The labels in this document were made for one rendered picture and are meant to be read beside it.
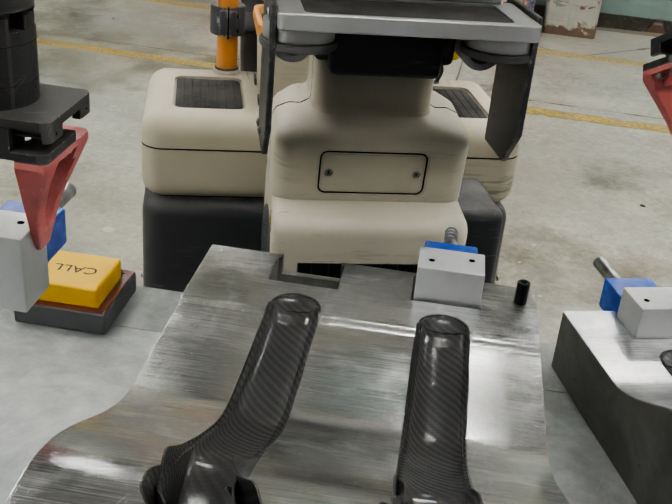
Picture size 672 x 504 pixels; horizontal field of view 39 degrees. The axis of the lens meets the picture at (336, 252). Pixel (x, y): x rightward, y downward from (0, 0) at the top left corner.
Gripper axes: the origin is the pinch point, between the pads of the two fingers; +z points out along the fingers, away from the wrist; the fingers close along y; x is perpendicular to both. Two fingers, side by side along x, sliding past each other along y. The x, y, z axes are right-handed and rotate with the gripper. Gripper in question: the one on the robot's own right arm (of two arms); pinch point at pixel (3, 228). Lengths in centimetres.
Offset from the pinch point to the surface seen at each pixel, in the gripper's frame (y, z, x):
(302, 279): 18.0, 8.2, 13.5
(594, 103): 92, 103, 374
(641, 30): 133, 104, 533
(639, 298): 44.7, 7.1, 16.8
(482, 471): 32.4, 5.0, -9.8
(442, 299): 29.1, 6.0, 10.0
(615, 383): 42.5, 9.6, 7.9
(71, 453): 12.1, 1.4, -17.9
